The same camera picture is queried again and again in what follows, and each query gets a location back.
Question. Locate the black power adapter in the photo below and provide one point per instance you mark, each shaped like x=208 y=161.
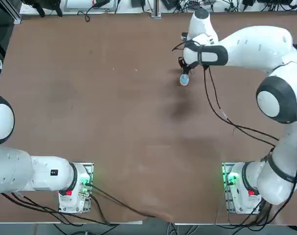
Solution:
x=138 y=3

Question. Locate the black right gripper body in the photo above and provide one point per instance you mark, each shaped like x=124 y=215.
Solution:
x=186 y=68

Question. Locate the aluminium profile bar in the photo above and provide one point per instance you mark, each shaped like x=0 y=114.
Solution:
x=12 y=12

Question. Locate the white tray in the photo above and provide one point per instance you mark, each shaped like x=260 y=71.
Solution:
x=89 y=5

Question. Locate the black stand legs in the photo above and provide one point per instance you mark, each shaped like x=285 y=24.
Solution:
x=40 y=8

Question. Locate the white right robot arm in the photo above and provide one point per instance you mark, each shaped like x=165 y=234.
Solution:
x=256 y=46

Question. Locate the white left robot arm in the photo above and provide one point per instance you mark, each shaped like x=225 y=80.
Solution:
x=13 y=169

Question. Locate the aluminium profile post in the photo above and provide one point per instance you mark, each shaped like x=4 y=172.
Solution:
x=155 y=9

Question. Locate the blue call bell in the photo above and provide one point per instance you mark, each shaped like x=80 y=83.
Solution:
x=184 y=80

